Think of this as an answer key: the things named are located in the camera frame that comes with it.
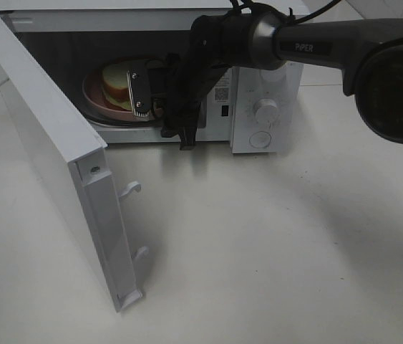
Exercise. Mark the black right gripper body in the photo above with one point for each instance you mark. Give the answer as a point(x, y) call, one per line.
point(187, 85)

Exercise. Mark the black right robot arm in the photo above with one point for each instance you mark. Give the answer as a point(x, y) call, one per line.
point(368, 52)

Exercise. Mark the white microwave oven body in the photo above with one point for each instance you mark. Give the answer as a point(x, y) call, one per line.
point(52, 53)

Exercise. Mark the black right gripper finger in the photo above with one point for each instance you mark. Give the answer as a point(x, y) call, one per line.
point(186, 132)
point(166, 62)

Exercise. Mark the white bread sandwich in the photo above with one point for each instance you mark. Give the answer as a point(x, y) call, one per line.
point(157, 85)

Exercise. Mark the round door release button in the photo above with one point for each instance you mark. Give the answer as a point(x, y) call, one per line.
point(260, 140)

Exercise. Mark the glass microwave turntable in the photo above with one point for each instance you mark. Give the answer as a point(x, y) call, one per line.
point(102, 120)

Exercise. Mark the warning label with QR code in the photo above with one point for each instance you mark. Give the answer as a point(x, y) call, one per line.
point(221, 91)

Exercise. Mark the white timer knob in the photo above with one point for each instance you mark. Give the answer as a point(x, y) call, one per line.
point(266, 111)

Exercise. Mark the pink round plate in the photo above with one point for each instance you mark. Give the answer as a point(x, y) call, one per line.
point(106, 91)

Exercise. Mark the upper white power knob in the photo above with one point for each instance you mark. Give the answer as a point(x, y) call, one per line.
point(272, 76)

